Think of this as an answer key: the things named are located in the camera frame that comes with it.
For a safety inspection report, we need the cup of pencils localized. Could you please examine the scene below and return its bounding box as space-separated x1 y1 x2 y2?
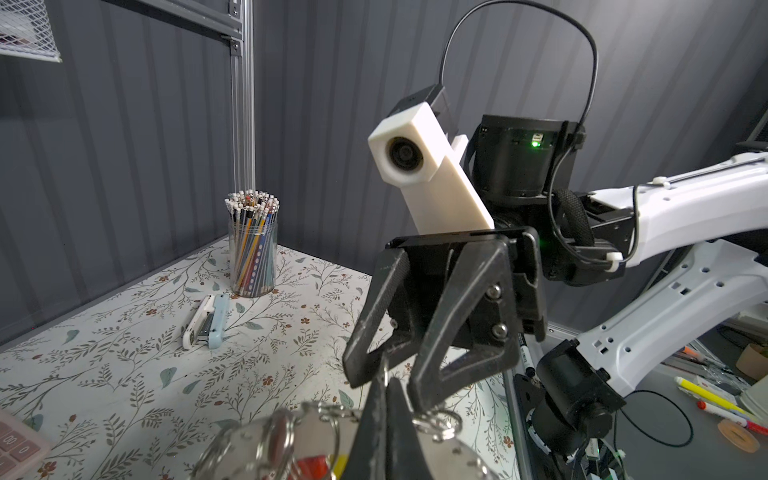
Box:
224 189 280 298

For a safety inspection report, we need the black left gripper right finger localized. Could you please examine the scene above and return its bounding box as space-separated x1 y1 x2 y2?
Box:
385 378 433 480

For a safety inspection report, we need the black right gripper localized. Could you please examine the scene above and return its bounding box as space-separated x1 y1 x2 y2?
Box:
342 227 546 412

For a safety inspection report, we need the white wire mesh basket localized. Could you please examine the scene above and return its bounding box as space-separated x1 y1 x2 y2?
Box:
0 0 62 63

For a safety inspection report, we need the white blue stapler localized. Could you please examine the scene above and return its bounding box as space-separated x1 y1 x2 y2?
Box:
182 294 230 351

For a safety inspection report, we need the metal keyring with coloured keys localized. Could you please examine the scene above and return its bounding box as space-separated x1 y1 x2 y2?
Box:
190 402 498 479

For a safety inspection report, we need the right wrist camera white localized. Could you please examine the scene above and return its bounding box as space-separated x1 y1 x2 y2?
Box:
368 83 494 235

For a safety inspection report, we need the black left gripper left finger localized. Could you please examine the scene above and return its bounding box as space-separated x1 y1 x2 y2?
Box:
341 376 387 480

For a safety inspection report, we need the black marker pen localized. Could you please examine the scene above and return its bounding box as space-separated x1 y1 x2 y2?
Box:
518 334 536 380

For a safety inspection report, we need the floral table mat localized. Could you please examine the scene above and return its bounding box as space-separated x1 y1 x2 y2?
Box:
0 235 523 480

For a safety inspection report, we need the pink calculator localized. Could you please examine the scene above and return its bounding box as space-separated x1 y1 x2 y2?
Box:
1 410 53 479

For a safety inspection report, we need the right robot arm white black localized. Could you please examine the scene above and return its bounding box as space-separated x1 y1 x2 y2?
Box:
343 102 767 456

